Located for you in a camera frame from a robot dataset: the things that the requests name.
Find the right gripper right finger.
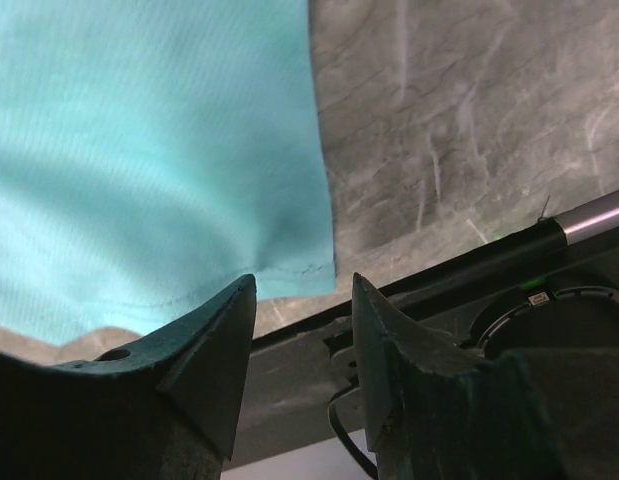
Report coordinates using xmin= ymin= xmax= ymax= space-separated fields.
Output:
xmin=352 ymin=274 xmax=564 ymax=479

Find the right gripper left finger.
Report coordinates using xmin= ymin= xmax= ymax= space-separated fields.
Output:
xmin=0 ymin=275 xmax=256 ymax=479

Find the teal t shirt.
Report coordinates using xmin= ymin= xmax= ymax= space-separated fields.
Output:
xmin=0 ymin=1 xmax=335 ymax=345

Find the aluminium rail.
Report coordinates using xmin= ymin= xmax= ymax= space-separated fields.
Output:
xmin=555 ymin=190 xmax=619 ymax=245

